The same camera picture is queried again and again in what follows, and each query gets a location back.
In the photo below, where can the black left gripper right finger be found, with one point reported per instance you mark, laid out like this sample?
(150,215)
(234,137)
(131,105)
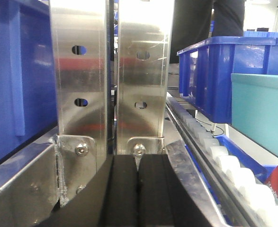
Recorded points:
(153,198)

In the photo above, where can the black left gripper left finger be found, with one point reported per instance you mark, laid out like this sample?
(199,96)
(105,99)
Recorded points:
(120,203)

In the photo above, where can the light teal plastic bin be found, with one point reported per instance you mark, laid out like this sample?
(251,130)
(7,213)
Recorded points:
(255,108)

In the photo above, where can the blue bin lower shelf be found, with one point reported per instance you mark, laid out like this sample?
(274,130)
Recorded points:
(243,156)

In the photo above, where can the dark blue bin right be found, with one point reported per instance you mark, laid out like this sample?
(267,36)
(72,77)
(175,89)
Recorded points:
(205,70)

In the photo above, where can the dark blue bin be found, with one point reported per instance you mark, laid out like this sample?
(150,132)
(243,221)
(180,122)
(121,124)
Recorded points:
(27,86)
(205,70)

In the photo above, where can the dark blue bin left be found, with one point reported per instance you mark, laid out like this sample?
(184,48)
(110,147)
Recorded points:
(27,86)

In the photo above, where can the white roller track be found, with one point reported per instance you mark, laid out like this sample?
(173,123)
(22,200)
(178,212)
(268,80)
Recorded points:
(197,178)

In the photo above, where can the person in black clothes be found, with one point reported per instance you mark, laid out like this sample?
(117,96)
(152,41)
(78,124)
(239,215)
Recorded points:
(192,20)

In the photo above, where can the steel shelf front rail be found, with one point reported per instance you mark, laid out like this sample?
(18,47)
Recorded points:
(28,184)

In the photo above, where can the right steel upright post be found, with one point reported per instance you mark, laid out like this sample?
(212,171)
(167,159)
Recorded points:
(144,37)

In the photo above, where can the steel upright post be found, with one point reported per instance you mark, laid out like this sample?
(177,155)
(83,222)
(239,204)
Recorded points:
(144,37)
(81,48)

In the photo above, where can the left steel upright post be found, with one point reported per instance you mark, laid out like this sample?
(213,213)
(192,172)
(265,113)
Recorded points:
(81,48)

